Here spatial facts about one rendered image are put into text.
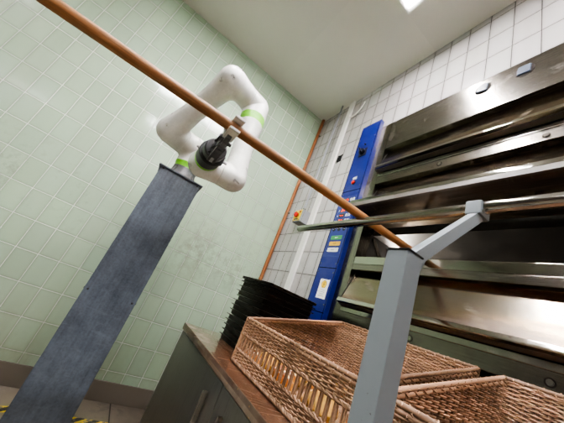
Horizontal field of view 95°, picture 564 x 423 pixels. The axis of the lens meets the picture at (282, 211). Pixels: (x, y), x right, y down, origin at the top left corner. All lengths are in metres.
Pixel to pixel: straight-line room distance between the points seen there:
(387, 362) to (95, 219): 1.72
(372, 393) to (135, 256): 1.08
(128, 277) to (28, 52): 1.47
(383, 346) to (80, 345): 1.15
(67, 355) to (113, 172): 1.04
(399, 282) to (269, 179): 1.85
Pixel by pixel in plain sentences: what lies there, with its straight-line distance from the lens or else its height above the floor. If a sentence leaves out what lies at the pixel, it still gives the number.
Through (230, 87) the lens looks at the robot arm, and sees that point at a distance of 1.25.
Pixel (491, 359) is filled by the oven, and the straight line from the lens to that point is 1.03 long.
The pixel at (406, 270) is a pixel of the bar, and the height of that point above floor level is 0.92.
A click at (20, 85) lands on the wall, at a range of 2.15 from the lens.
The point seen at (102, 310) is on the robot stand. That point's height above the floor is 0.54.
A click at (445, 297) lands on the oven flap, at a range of 1.12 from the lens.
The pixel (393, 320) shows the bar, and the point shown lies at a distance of 0.44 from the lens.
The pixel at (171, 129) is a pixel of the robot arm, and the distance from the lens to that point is 1.39.
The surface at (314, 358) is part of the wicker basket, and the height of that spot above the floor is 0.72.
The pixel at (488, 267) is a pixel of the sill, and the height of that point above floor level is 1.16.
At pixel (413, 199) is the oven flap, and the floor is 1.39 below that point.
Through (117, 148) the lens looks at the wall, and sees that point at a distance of 1.98.
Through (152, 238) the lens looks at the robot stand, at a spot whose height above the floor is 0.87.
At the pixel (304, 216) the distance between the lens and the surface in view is 1.90.
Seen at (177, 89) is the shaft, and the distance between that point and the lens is 0.74.
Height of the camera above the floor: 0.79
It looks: 20 degrees up
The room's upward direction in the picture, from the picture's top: 22 degrees clockwise
